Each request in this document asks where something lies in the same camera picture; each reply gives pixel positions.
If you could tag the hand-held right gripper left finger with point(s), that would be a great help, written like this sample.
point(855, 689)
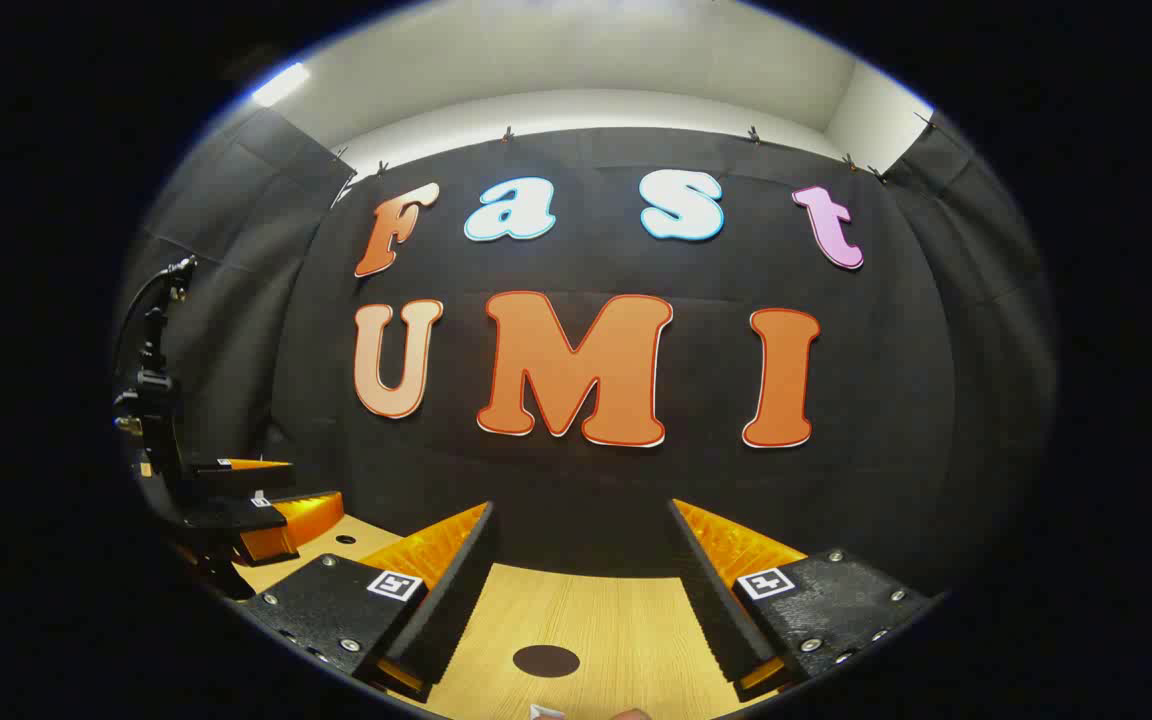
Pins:
point(456, 590)

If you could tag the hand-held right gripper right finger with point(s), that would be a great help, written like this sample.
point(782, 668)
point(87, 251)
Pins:
point(711, 600)

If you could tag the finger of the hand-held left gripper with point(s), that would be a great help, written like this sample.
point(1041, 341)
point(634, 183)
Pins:
point(236, 478)
point(236, 512)

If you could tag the dark round coaster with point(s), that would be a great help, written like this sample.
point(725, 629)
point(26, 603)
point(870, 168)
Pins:
point(546, 661)

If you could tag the wooden desktop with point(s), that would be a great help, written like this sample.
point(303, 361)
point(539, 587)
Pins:
point(616, 620)

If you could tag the black backdrop cloth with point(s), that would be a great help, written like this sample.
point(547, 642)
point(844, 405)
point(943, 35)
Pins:
point(696, 480)

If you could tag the plain black cloth panel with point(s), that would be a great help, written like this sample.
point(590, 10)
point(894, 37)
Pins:
point(236, 300)
point(986, 400)

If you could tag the ceiling light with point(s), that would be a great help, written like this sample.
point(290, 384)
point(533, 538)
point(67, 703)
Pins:
point(281, 85)

